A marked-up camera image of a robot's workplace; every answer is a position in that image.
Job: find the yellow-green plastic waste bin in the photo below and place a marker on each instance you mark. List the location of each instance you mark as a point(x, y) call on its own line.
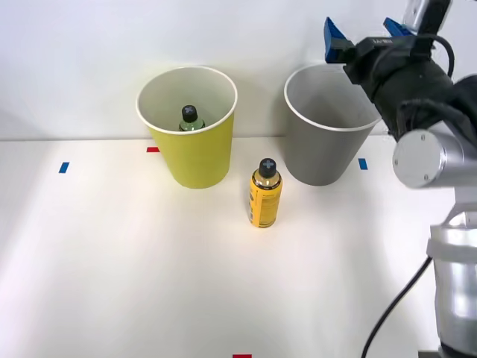
point(197, 156)

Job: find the yellow bottle with black cap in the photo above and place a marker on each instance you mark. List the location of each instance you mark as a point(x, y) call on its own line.
point(264, 203)

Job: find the silver and black right arm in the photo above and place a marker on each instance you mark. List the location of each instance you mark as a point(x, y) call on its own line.
point(421, 160)

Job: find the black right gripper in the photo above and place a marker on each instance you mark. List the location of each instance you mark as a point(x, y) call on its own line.
point(380, 59)

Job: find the grey plastic waste bin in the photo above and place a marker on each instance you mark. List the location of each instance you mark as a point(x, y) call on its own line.
point(320, 156)

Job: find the green bottle with black cap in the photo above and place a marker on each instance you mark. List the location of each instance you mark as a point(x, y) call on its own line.
point(189, 114)

